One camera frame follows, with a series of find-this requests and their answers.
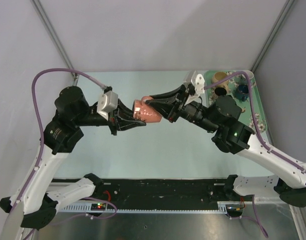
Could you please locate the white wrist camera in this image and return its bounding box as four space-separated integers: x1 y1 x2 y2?
97 90 118 120
184 70 205 105

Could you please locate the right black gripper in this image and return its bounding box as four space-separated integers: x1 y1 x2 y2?
146 85 219 134

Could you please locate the left aluminium frame post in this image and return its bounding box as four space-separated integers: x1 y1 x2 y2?
30 0 77 81

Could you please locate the beige wooden mug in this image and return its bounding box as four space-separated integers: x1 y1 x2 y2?
211 71 229 91

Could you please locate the green floral tray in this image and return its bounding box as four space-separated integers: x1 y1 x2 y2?
204 70 267 133

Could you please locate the right aluminium frame post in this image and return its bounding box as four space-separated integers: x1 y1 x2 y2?
250 0 298 73

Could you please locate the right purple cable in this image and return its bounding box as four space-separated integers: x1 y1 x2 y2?
204 71 306 238

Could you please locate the salmon pink mug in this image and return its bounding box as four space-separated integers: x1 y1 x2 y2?
133 96 162 123

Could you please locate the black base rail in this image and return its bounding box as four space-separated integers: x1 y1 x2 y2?
87 172 255 211

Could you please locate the aluminium frame post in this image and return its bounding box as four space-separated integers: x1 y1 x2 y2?
250 0 298 73
30 0 77 81

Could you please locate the grey mug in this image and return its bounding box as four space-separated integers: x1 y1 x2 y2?
243 70 254 84

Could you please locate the slotted cable duct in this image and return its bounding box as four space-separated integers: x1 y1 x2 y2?
59 199 227 214

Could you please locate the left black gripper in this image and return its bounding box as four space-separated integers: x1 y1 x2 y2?
74 97 146 135

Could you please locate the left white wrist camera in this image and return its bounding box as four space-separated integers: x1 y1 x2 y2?
97 90 118 120

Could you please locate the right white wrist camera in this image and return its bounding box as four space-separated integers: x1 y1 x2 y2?
184 70 205 105

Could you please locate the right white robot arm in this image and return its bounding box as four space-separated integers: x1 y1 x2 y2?
146 86 306 208

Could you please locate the black striped mug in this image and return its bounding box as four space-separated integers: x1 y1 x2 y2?
214 87 227 97

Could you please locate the blue mug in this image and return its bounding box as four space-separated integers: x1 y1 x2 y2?
234 84 249 102

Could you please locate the purple cable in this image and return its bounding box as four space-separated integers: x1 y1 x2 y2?
204 71 306 238
7 68 120 240

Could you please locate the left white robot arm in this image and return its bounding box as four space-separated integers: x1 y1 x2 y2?
0 86 146 230

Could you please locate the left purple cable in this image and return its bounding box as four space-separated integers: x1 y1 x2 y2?
7 68 120 240

